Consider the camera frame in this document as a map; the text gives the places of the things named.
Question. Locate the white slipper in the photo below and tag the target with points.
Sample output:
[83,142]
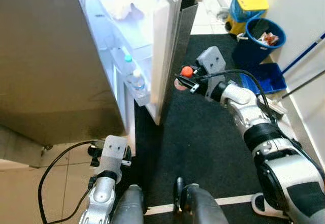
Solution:
[259,203]

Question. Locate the black floor mat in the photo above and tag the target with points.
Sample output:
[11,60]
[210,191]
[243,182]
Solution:
[193,148]

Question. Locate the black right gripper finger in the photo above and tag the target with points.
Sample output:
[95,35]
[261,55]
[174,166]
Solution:
[197,72]
[188,86]

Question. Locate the white fridge door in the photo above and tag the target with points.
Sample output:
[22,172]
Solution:
[162,41]

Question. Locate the grey robot leg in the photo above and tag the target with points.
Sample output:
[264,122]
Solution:
[129,209]
[200,206]

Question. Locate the blue bucket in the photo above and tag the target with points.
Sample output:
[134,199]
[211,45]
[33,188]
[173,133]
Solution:
[249,54]

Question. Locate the white plastic bag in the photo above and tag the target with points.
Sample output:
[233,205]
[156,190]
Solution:
[122,5]

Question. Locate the white cap water bottle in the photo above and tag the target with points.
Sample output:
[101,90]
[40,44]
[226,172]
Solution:
[138,83]

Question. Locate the grey robot right leg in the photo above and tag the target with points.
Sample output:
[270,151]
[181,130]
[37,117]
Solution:
[200,206]

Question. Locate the yellow lid bin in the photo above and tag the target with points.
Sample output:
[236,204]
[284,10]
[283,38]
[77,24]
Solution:
[251,0]

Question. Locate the grey robot left leg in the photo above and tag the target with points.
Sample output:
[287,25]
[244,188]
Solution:
[129,209]

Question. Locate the red snack wrapper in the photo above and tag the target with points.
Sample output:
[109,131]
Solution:
[269,38]

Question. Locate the grey fridge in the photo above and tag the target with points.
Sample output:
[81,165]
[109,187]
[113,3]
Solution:
[51,56]

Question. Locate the broom with grey pole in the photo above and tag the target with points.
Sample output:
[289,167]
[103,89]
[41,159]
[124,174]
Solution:
[274,108]

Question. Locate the orange cap bottle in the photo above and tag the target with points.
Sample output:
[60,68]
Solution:
[187,71]

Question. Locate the small white plastic object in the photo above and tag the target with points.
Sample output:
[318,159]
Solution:
[224,5]

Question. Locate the teal cap water bottle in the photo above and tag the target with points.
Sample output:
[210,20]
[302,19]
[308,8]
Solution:
[128,64]

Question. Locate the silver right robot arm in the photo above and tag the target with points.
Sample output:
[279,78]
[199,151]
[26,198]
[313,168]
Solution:
[244,107]

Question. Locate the black flat trash item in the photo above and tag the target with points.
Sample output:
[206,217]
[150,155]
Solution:
[260,27]

